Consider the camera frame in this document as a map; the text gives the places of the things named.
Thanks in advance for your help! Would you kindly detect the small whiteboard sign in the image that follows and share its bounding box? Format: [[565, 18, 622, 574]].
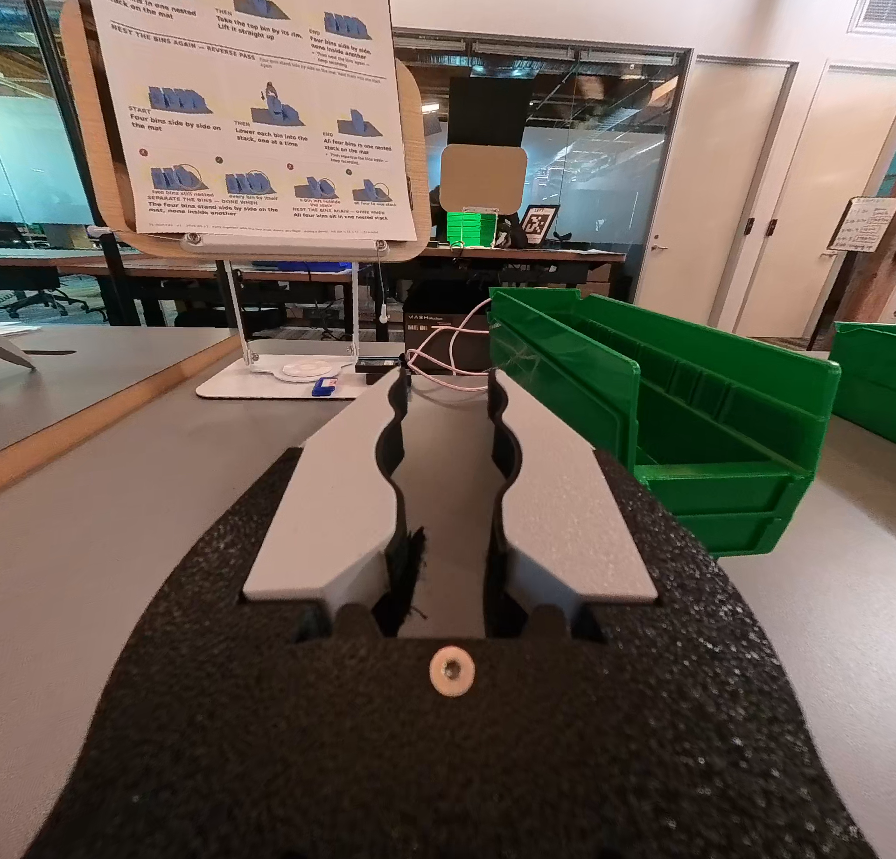
[[805, 196, 896, 352]]

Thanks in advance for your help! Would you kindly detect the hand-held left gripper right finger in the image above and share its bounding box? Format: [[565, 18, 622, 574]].
[[485, 369, 660, 639]]

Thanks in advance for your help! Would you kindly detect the framed marker sign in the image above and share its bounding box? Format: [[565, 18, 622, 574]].
[[518, 204, 561, 246]]

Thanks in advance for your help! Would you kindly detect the white door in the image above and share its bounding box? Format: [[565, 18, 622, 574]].
[[632, 56, 800, 345], [735, 63, 896, 342]]

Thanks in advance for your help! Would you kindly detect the black office chair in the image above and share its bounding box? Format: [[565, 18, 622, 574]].
[[0, 269, 93, 322]]

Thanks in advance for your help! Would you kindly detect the instruction sheet on stand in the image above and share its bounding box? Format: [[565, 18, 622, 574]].
[[59, 0, 431, 265]]

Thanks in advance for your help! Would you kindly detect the black printed box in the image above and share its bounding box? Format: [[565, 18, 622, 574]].
[[404, 281, 492, 375]]

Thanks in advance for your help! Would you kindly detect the wood-edged grey table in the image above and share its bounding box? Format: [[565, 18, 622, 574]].
[[0, 323, 244, 490]]

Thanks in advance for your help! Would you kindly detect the tan rounded board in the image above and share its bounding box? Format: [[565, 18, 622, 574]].
[[440, 144, 528, 213]]

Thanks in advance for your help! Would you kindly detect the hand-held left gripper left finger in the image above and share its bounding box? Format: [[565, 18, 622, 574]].
[[240, 366, 429, 637]]

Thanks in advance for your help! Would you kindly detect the pink cord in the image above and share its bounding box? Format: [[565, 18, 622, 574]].
[[405, 297, 506, 394]]

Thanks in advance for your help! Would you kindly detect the black panel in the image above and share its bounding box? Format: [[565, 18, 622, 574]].
[[447, 76, 527, 147]]

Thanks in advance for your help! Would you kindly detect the white stand with base plate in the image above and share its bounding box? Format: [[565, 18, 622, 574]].
[[181, 234, 390, 402]]

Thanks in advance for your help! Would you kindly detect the wooden post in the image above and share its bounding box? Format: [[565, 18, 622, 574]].
[[833, 229, 896, 328]]

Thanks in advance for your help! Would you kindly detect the brown office desk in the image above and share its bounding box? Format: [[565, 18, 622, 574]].
[[0, 246, 354, 282], [419, 241, 628, 266]]

